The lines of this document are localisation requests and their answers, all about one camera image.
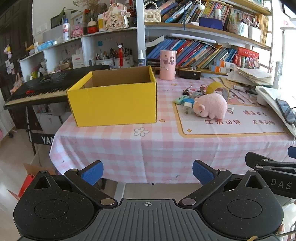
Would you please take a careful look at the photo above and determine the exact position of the blue wipes packet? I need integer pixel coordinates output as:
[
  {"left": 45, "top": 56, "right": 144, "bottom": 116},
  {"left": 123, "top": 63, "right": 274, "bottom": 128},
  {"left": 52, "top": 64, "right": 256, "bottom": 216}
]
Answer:
[{"left": 37, "top": 40, "right": 57, "bottom": 51}]

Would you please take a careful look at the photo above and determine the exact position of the black smartphone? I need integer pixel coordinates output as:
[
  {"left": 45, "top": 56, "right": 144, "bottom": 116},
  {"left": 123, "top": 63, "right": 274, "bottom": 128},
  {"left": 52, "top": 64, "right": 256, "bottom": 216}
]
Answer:
[{"left": 275, "top": 98, "right": 296, "bottom": 124}]

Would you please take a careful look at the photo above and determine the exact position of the dark picture frame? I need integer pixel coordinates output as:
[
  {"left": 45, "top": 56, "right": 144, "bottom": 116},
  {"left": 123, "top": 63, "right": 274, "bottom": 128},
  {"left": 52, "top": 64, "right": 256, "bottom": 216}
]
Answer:
[{"left": 50, "top": 14, "right": 66, "bottom": 29}]

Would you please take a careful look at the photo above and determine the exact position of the yellow cardboard box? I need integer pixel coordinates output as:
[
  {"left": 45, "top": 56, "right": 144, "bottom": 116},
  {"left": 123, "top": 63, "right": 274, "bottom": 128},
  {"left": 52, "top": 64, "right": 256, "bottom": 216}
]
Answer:
[{"left": 67, "top": 65, "right": 158, "bottom": 127}]

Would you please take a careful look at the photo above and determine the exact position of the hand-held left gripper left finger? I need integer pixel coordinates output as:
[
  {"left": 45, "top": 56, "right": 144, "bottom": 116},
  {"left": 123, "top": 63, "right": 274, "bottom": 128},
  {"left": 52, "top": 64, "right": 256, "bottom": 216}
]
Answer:
[{"left": 28, "top": 160, "right": 117, "bottom": 208}]

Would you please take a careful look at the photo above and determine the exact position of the dark wooden door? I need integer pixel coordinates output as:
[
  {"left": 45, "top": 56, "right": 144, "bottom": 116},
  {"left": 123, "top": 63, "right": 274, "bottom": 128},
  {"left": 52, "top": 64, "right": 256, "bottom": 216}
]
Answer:
[{"left": 0, "top": 0, "right": 33, "bottom": 130}]

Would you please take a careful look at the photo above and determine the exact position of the white and red tissue box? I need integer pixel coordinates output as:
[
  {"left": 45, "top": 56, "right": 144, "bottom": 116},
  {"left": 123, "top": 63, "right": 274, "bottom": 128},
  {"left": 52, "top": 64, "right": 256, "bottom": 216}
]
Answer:
[{"left": 71, "top": 54, "right": 84, "bottom": 69}]

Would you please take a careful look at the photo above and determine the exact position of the blue storage box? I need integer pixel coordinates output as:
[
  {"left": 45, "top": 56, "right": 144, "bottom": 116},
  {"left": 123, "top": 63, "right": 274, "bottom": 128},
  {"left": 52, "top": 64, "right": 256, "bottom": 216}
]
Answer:
[{"left": 199, "top": 17, "right": 223, "bottom": 31}]

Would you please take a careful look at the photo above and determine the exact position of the yellow tape roll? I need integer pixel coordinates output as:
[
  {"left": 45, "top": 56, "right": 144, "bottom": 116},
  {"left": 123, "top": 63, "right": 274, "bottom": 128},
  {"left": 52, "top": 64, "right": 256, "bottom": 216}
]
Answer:
[{"left": 206, "top": 82, "right": 230, "bottom": 100}]

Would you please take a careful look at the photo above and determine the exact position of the row of slanted books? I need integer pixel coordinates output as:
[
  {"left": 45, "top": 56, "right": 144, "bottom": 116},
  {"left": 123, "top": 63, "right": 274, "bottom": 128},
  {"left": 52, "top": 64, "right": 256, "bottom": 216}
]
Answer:
[{"left": 147, "top": 38, "right": 238, "bottom": 69}]

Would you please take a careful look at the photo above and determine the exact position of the white quilted handbag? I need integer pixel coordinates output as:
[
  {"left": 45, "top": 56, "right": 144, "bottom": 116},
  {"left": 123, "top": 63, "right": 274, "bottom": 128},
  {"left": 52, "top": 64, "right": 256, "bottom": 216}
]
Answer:
[{"left": 144, "top": 1, "right": 161, "bottom": 23}]

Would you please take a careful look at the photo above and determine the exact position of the white and yellow jar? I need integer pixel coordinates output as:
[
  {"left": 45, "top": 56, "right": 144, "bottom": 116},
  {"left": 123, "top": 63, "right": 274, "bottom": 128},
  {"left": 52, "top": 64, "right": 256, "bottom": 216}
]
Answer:
[{"left": 97, "top": 14, "right": 106, "bottom": 32}]

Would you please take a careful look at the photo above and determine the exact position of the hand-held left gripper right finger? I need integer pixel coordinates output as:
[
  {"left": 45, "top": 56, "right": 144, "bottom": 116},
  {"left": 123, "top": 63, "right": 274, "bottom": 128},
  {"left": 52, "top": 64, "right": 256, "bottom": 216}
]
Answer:
[{"left": 180, "top": 160, "right": 270, "bottom": 208}]

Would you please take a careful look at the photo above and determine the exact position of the pink cylindrical pen holder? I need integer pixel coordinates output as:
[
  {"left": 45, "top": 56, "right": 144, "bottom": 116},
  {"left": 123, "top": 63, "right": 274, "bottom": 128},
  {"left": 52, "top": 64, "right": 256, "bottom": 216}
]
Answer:
[{"left": 159, "top": 49, "right": 177, "bottom": 80}]

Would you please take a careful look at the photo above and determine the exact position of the black keyboard piano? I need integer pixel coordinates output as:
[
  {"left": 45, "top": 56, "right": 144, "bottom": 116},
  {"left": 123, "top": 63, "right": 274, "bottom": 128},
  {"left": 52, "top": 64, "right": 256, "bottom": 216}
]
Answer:
[{"left": 3, "top": 65, "right": 111, "bottom": 109}]

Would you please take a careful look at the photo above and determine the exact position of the red paper bag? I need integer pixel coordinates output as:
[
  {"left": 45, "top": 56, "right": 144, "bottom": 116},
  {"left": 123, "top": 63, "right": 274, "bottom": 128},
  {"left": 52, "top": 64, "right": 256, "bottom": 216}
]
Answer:
[{"left": 18, "top": 174, "right": 35, "bottom": 198}]

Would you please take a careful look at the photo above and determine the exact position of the white bookshelf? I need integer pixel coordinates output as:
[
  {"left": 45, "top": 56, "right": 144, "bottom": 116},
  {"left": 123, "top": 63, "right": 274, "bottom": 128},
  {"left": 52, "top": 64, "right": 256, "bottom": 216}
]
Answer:
[{"left": 18, "top": 0, "right": 274, "bottom": 81}]

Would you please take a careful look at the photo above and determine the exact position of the pile of papers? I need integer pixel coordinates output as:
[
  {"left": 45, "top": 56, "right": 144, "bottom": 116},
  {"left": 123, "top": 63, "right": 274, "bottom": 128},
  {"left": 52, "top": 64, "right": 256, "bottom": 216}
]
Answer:
[{"left": 227, "top": 67, "right": 273, "bottom": 87}]

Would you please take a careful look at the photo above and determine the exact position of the black case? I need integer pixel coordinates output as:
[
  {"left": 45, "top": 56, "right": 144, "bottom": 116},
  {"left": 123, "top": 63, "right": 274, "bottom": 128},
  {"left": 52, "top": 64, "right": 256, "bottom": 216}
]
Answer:
[{"left": 178, "top": 67, "right": 201, "bottom": 80}]

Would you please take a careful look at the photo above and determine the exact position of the pink checkered tablecloth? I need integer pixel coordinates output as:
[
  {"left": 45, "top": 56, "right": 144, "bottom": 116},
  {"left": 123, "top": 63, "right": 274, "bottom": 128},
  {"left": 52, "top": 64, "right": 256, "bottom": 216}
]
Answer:
[{"left": 49, "top": 74, "right": 296, "bottom": 184}]

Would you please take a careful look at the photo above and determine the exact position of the row of upright books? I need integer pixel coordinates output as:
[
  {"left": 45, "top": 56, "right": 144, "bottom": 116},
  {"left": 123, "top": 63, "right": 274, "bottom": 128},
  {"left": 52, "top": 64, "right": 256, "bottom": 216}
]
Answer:
[{"left": 158, "top": 0, "right": 270, "bottom": 44}]

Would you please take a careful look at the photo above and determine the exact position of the pink pig plush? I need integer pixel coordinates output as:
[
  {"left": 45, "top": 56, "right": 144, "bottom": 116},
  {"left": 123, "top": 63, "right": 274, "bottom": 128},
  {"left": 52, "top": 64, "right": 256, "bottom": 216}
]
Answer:
[{"left": 192, "top": 93, "right": 228, "bottom": 119}]

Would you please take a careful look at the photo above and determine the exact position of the red and white toy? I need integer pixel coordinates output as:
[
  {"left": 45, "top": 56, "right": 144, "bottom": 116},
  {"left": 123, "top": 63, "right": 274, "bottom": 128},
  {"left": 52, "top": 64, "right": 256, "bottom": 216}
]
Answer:
[{"left": 87, "top": 18, "right": 99, "bottom": 34}]

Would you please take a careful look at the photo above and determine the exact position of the pink decorative plaque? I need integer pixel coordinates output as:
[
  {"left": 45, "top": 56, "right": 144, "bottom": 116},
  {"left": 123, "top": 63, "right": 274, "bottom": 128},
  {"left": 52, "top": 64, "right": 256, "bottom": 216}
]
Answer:
[{"left": 103, "top": 3, "right": 131, "bottom": 31}]

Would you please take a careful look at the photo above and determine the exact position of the black keyboard stand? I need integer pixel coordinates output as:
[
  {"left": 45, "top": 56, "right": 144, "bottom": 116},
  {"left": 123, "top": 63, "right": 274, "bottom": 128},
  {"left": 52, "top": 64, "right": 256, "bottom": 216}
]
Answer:
[{"left": 25, "top": 105, "right": 64, "bottom": 156}]

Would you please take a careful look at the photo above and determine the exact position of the white bottle with blue cap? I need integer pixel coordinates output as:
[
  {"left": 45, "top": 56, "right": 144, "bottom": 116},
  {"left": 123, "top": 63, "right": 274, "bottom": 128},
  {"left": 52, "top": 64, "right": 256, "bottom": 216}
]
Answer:
[{"left": 62, "top": 19, "right": 70, "bottom": 42}]

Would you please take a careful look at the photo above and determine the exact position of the brown cardboard piece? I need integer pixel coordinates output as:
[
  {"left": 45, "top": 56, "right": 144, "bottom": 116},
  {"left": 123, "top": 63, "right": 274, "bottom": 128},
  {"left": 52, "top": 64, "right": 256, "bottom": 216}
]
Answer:
[{"left": 23, "top": 162, "right": 57, "bottom": 178}]

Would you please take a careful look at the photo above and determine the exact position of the white pen holder with pens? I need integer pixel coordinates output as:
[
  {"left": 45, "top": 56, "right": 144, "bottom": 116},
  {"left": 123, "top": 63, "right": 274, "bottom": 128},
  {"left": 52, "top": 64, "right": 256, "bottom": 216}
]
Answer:
[
  {"left": 95, "top": 47, "right": 114, "bottom": 66},
  {"left": 113, "top": 43, "right": 133, "bottom": 67}
]

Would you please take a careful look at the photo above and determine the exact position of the orange and white box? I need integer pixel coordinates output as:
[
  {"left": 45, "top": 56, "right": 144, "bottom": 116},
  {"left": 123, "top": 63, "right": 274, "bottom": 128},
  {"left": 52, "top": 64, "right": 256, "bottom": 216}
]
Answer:
[
  {"left": 214, "top": 59, "right": 236, "bottom": 68},
  {"left": 209, "top": 65, "right": 228, "bottom": 73}
]

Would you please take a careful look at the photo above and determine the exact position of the pink cartoon desk mat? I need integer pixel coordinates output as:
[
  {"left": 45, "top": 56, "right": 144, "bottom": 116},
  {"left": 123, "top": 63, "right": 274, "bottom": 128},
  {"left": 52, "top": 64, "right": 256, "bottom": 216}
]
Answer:
[{"left": 173, "top": 80, "right": 293, "bottom": 139}]

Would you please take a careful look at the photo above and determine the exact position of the pink box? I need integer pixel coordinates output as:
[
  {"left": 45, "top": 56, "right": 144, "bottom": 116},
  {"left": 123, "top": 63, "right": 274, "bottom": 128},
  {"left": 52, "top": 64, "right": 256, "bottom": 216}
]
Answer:
[{"left": 70, "top": 24, "right": 84, "bottom": 39}]

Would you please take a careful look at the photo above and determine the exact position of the clear wrapped roll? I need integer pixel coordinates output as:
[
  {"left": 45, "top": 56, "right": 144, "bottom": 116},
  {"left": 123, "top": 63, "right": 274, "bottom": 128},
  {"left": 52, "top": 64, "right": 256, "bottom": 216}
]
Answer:
[{"left": 274, "top": 61, "right": 282, "bottom": 90}]

